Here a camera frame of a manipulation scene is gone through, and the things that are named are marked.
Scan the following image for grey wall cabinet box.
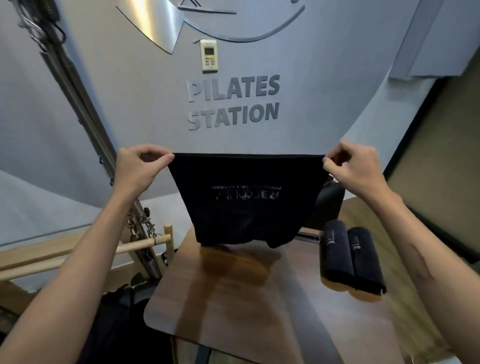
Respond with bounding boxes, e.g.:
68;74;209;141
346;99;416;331
387;0;480;81

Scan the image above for brown blind with black frame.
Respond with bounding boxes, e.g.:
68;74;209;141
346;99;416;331
381;47;480;264

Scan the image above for person's right forearm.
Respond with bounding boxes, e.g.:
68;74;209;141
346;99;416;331
374;190;480;364

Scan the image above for person's left hand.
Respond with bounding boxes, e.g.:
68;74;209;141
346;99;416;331
111;143;176;204

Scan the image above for wooden tower frame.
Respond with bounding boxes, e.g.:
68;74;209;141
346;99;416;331
0;220;176;294

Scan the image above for metal wall logo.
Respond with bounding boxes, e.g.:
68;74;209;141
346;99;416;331
114;0;307;56

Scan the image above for wooden roll bar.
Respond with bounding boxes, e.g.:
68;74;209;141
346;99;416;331
0;233;172;283

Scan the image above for black padded box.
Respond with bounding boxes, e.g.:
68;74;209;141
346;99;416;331
308;173;347;232

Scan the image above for brown wooden side table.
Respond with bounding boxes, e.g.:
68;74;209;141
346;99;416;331
143;224;405;364

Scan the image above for person's left forearm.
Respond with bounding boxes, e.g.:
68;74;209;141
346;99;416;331
0;194;137;364

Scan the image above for long metal coil spring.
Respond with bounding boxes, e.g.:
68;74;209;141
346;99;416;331
10;0;68;50

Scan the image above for chrome tower pole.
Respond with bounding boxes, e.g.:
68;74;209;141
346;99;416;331
38;35;169;281

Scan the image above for person's right hand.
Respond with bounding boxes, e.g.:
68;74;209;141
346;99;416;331
321;139;392;206

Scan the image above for grey wall letters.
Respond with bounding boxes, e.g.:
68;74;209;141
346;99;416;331
185;73;282;133

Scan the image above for dark navy towel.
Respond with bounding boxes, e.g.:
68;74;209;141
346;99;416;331
346;226;388;296
167;151;328;250
322;219;356;285

